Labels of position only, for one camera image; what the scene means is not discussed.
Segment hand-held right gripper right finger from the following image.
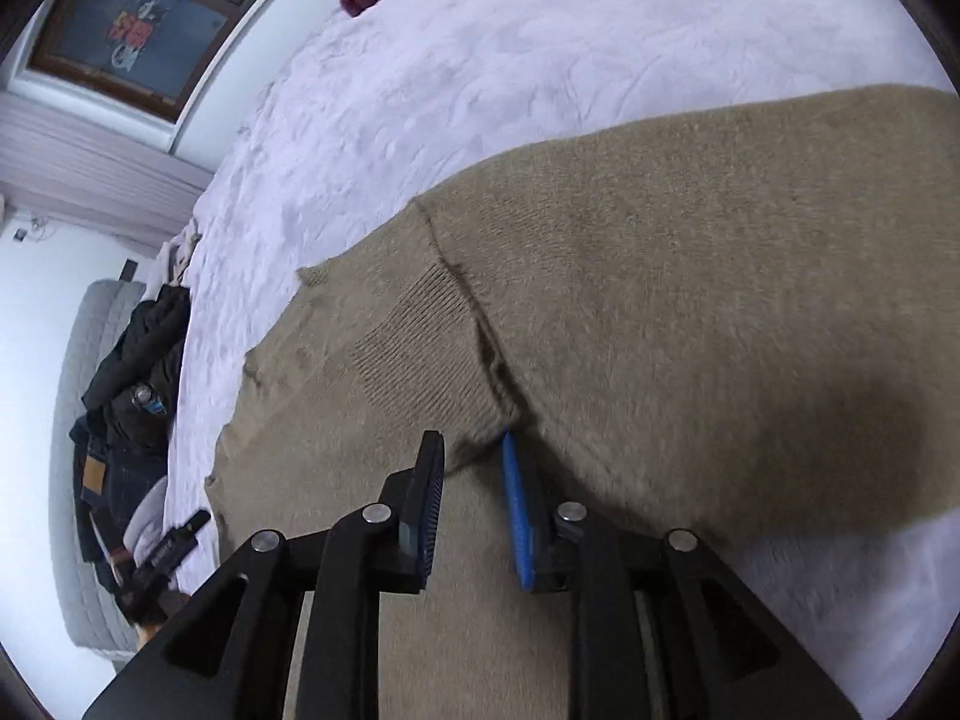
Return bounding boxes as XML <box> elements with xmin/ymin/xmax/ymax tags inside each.
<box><xmin>501</xmin><ymin>431</ymin><xmax>863</xmax><ymax>720</ymax></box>

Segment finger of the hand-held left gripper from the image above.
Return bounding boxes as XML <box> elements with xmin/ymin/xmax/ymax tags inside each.
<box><xmin>154</xmin><ymin>510</ymin><xmax>212</xmax><ymax>563</ymax></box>

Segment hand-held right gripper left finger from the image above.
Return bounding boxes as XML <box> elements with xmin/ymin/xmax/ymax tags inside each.
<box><xmin>82</xmin><ymin>431</ymin><xmax>447</xmax><ymax>720</ymax></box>

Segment tan knit sweater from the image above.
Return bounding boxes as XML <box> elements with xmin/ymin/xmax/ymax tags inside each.
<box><xmin>206</xmin><ymin>86</ymin><xmax>960</xmax><ymax>720</ymax></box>

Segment light grey garment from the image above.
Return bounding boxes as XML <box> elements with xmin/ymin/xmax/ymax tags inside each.
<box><xmin>121</xmin><ymin>480</ymin><xmax>172</xmax><ymax>552</ymax></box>

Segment dark blue jeans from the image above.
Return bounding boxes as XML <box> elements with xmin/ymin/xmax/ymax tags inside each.
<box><xmin>71</xmin><ymin>431</ymin><xmax>170</xmax><ymax>563</ymax></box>

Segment grey padded headboard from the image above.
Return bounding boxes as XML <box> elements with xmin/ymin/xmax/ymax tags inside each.
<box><xmin>49</xmin><ymin>279</ymin><xmax>151</xmax><ymax>665</ymax></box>

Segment black jacket pile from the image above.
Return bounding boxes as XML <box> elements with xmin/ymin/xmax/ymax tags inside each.
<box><xmin>82</xmin><ymin>283</ymin><xmax>192</xmax><ymax>458</ymax></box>

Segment cream cloth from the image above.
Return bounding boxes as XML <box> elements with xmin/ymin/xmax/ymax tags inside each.
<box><xmin>166</xmin><ymin>231</ymin><xmax>205</xmax><ymax>287</ymax></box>

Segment grey pleated curtain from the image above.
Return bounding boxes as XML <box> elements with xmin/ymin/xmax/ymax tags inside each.
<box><xmin>0</xmin><ymin>90</ymin><xmax>215</xmax><ymax>241</ymax></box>

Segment dark framed window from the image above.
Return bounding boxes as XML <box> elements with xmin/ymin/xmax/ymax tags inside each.
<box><xmin>26</xmin><ymin>0</ymin><xmax>312</xmax><ymax>122</ymax></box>

